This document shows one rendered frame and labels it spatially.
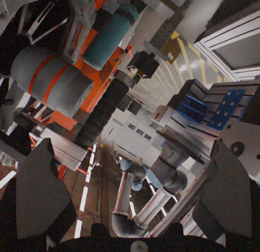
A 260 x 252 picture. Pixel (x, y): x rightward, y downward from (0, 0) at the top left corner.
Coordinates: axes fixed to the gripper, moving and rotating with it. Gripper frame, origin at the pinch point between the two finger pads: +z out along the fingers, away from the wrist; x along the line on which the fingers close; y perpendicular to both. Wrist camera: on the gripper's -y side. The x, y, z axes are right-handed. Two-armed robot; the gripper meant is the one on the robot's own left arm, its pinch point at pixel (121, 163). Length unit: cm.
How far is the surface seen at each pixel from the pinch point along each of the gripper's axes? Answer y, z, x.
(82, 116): 23, -54, 66
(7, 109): 13, -67, 88
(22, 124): 16, -75, 81
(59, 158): 20, -88, 72
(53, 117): 6, -20, 72
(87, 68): 40, -21, 75
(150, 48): 72, -32, 58
